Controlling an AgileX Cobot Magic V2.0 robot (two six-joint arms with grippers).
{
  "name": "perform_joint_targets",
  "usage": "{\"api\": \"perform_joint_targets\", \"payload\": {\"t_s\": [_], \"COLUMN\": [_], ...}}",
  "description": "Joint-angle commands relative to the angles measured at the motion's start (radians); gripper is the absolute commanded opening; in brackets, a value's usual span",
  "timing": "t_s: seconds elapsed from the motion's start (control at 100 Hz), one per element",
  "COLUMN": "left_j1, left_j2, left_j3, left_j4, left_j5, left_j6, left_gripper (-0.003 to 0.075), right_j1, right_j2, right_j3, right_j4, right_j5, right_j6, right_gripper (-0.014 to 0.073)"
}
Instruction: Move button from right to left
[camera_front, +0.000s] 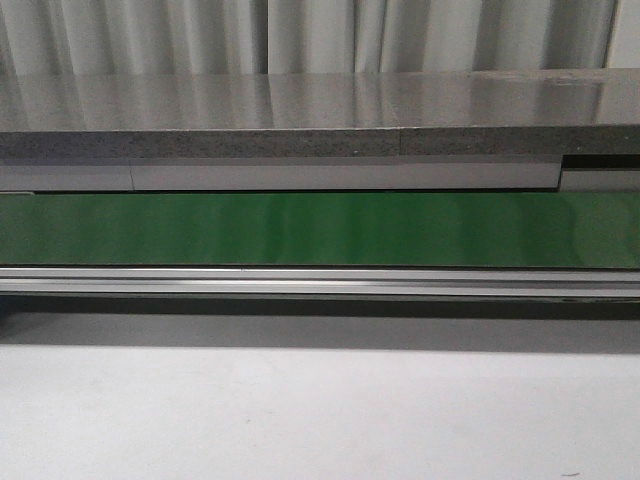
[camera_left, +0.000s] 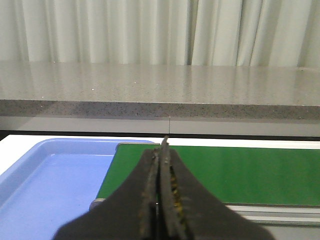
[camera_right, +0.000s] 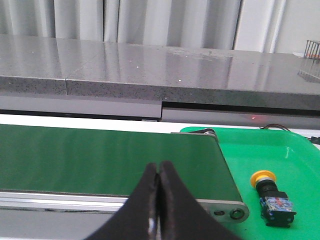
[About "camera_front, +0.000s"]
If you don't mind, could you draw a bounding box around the white pleated curtain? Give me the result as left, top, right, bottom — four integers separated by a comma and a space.
1, 1, 639, 76

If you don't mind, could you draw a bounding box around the green conveyor belt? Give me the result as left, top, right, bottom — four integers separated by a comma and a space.
1, 192, 639, 269

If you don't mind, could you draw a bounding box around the aluminium conveyor frame rail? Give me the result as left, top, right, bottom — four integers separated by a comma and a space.
1, 267, 639, 300

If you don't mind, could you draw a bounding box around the grey stone counter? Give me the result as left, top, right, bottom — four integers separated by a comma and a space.
0, 68, 640, 194

